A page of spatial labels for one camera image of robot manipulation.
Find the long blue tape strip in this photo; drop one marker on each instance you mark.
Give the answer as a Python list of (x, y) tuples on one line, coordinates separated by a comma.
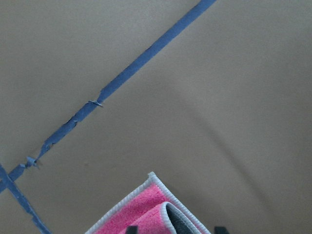
[(113, 85)]

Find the crossing blue tape strip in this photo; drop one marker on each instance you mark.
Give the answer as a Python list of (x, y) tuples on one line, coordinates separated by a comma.
[(22, 200)]

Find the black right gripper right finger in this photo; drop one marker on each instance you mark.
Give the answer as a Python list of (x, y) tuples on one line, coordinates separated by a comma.
[(220, 230)]

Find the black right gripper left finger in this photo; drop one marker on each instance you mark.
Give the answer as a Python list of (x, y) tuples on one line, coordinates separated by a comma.
[(132, 230)]

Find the pink towel with white edge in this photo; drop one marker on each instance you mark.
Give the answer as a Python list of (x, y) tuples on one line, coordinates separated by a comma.
[(153, 209)]

